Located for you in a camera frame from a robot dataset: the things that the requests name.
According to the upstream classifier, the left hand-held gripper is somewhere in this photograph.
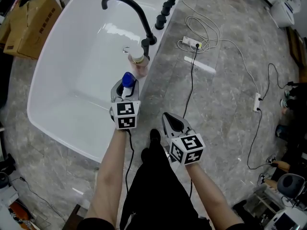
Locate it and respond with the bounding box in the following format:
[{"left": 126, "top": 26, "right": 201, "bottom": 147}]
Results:
[{"left": 110, "top": 79, "right": 142, "bottom": 131}]

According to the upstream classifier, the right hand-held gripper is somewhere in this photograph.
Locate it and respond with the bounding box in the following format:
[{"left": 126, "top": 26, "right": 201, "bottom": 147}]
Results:
[{"left": 161, "top": 112, "right": 206, "bottom": 166}]

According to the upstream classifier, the blue cap bottle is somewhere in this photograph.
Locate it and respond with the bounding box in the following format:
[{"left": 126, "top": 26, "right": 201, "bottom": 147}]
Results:
[{"left": 120, "top": 71, "right": 136, "bottom": 98}]

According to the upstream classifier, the white bathtub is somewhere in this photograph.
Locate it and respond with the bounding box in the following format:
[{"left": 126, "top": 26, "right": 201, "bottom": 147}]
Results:
[{"left": 26, "top": 0, "right": 187, "bottom": 164}]

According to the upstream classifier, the person's right forearm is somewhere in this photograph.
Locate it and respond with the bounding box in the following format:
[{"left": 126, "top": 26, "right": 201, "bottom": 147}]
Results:
[{"left": 184, "top": 162, "right": 245, "bottom": 230}]

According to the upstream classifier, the person's left forearm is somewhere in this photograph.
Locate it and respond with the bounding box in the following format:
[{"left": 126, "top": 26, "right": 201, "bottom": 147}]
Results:
[{"left": 84, "top": 128, "right": 128, "bottom": 227}]

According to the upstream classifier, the pink bottle with pale cap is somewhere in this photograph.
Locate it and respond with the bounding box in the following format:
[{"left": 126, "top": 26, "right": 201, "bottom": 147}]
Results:
[{"left": 127, "top": 47, "right": 150, "bottom": 79}]

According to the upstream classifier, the white floor tape strip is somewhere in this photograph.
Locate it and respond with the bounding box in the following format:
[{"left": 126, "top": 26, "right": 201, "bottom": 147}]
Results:
[{"left": 184, "top": 55, "right": 216, "bottom": 75}]

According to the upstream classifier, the person's black clothing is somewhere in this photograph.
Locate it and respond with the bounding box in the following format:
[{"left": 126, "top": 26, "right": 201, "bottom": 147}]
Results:
[{"left": 76, "top": 138, "right": 264, "bottom": 230}]

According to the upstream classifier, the black curved faucet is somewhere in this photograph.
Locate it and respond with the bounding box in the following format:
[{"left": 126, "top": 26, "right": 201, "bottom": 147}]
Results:
[{"left": 101, "top": 0, "right": 158, "bottom": 46}]

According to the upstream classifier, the white narrow power strip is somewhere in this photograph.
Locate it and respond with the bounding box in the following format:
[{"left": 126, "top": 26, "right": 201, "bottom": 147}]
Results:
[{"left": 253, "top": 92, "right": 262, "bottom": 113}]

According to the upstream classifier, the large cardboard box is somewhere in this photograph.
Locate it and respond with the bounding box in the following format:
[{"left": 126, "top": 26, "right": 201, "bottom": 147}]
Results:
[{"left": 3, "top": 0, "right": 64, "bottom": 60}]

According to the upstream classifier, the grey round-backed chair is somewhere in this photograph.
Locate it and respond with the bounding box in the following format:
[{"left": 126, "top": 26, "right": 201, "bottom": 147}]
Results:
[{"left": 276, "top": 173, "right": 306, "bottom": 200}]

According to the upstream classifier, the dark wooden stool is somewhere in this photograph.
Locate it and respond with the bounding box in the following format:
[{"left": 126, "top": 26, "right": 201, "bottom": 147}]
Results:
[{"left": 70, "top": 203, "right": 83, "bottom": 230}]

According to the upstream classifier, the white toilet with open lid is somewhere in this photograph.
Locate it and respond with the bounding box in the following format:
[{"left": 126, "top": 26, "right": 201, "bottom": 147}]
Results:
[{"left": 272, "top": 0, "right": 303, "bottom": 29}]

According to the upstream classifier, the black hand shower post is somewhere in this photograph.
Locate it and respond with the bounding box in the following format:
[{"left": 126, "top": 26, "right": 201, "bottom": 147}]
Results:
[{"left": 141, "top": 38, "right": 151, "bottom": 61}]

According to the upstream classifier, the black straight power cable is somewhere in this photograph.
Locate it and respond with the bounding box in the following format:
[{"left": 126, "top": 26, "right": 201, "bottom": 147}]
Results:
[{"left": 182, "top": 44, "right": 201, "bottom": 120}]

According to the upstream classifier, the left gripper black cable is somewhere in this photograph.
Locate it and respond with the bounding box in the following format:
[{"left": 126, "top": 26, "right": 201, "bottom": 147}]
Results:
[{"left": 125, "top": 129, "right": 135, "bottom": 194}]

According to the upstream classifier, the black long floor cable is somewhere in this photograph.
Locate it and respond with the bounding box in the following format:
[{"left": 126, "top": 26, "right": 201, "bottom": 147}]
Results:
[{"left": 247, "top": 108, "right": 277, "bottom": 170}]

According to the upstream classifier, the white power strip coiled cable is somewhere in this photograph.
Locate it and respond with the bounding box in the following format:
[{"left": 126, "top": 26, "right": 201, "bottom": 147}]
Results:
[{"left": 182, "top": 35, "right": 202, "bottom": 49}]

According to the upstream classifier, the black looped cable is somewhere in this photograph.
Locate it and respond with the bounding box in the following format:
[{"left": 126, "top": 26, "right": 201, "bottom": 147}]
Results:
[{"left": 260, "top": 63, "right": 296, "bottom": 102}]

